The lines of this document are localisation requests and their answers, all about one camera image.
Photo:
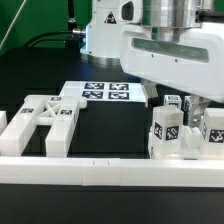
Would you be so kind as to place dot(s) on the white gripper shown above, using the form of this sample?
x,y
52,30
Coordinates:
x,y
176,43

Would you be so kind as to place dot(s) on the white chair seat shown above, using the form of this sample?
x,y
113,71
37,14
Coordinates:
x,y
189,146

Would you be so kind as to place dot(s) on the white tagged cube left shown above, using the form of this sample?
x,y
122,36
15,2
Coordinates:
x,y
173,100

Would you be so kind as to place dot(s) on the white tagged cube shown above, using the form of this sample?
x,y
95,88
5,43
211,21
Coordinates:
x,y
187,103
173,100

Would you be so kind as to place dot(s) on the white tagged cube right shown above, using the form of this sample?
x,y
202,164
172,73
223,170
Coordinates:
x,y
187,103

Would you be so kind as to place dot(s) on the black vertical pole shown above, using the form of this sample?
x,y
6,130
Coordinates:
x,y
71,14

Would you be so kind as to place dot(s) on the white U-shaped fence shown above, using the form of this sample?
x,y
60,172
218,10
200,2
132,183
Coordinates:
x,y
109,172

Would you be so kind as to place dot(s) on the white marker base plate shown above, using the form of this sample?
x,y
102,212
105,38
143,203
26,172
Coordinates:
x,y
104,91

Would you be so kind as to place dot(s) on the white chair back frame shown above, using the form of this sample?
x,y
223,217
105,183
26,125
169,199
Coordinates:
x,y
60,113

